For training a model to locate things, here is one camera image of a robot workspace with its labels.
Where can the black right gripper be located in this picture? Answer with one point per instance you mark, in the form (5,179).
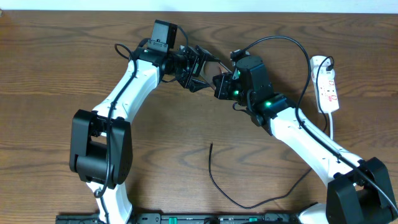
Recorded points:
(221,91)

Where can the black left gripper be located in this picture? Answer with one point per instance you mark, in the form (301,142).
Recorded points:
(199,60)

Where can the Galaxy S25 Ultra smartphone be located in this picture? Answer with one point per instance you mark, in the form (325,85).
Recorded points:
(213,69)

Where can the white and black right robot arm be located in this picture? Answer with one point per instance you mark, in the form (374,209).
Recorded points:
(358,190)

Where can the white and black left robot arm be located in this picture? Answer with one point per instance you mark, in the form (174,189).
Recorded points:
(101,144)

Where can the white power strip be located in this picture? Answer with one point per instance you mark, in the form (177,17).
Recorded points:
(323,78)

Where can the black mounting rail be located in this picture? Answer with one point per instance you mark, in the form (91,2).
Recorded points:
(156,218)

